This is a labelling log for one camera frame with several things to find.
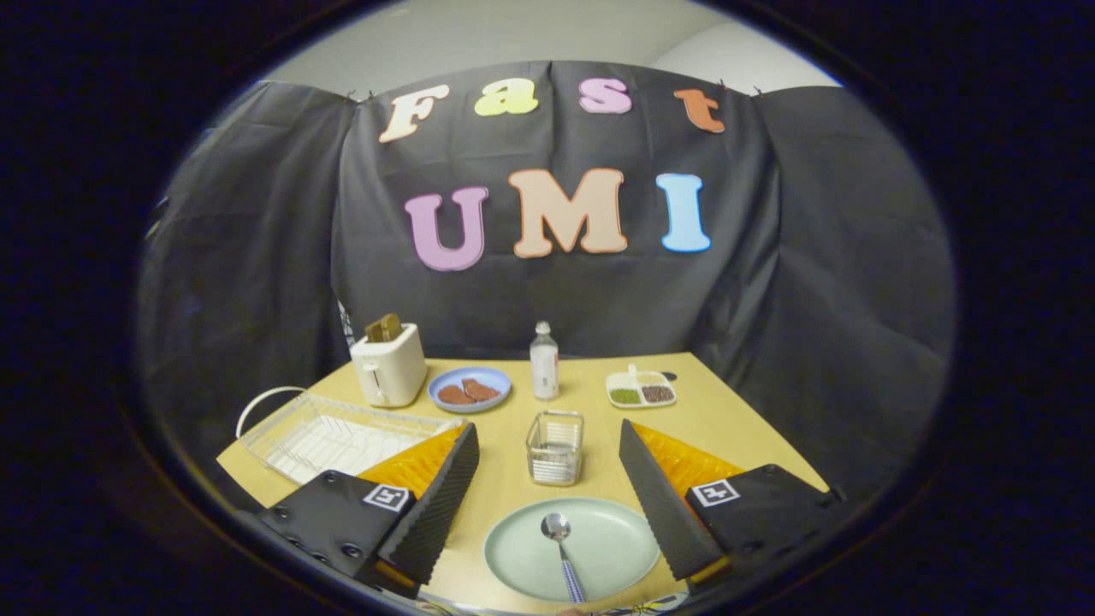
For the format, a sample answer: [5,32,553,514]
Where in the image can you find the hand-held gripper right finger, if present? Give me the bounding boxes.
[619,418,843,585]

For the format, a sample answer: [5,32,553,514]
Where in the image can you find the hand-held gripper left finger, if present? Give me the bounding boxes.
[258,422,481,600]

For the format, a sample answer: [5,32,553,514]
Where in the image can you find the pale green plate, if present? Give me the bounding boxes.
[483,498,661,602]

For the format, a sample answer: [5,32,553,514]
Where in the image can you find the metal spoon with striped handle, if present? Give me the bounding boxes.
[541,512,588,604]

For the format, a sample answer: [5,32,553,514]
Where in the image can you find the white wire dish rack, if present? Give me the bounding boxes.
[236,387,464,486]

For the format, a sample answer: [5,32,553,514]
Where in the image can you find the clear wire basket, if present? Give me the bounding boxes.
[525,410,585,487]

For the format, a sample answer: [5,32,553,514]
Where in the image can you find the blue plate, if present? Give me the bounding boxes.
[428,366,512,414]

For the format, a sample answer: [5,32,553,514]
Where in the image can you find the white divided tray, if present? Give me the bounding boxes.
[606,364,678,409]

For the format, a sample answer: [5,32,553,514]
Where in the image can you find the white toaster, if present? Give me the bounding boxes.
[350,323,428,408]

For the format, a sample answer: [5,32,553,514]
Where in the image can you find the clear plastic bottle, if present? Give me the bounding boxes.
[530,321,560,401]

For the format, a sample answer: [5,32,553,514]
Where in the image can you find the black backdrop cloth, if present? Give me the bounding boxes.
[137,60,957,506]

